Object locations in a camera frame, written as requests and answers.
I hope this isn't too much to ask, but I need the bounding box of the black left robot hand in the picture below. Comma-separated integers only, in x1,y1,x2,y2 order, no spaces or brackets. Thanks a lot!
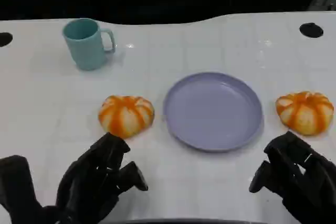
55,132,149,224

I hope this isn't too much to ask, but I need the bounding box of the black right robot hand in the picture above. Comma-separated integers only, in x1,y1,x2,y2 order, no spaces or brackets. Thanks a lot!
248,131,336,224

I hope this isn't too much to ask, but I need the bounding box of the orange and white bread roll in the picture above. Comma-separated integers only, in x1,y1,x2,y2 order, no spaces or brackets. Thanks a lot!
275,91,334,136
98,95,155,138

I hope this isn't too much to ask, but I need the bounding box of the lilac plate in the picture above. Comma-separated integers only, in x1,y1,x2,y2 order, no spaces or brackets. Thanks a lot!
162,71,264,153

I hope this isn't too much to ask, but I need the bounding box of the pale green mug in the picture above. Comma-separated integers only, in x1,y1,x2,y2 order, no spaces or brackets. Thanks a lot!
62,18,117,72

